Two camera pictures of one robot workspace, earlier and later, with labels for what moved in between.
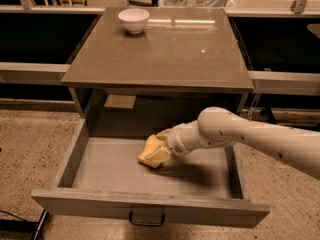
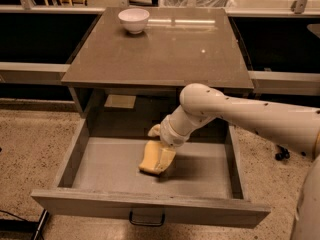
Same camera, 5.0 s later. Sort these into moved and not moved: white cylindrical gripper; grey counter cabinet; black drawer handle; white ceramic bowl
Moved: white cylindrical gripper
Not moved: grey counter cabinet; black drawer handle; white ceramic bowl
